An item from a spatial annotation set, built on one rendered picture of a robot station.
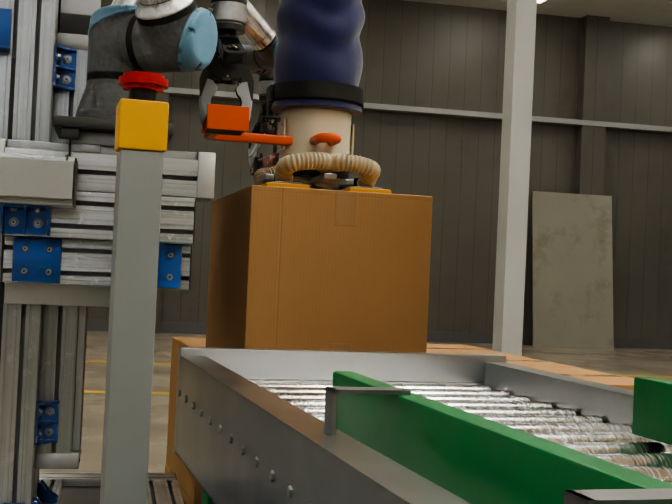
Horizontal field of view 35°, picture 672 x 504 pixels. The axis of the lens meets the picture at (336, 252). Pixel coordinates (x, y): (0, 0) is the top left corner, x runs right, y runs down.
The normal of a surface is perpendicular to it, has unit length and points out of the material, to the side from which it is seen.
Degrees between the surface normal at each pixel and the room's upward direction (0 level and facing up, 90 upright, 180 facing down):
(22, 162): 90
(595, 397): 90
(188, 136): 90
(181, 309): 90
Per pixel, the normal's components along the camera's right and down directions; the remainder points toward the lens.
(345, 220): 0.25, -0.01
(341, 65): 0.56, -0.18
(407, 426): -0.96, -0.05
